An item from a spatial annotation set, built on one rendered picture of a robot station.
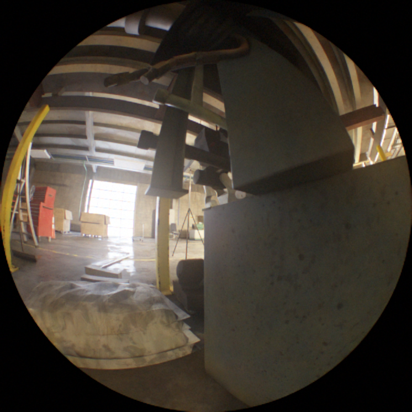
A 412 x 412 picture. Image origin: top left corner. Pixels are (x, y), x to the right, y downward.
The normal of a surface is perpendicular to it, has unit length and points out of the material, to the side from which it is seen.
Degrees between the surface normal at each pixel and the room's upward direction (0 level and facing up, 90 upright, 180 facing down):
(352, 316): 90
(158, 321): 65
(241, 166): 90
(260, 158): 90
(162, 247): 90
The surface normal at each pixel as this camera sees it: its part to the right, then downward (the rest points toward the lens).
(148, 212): 0.56, -0.16
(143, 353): 0.56, -0.50
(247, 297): -0.83, -0.11
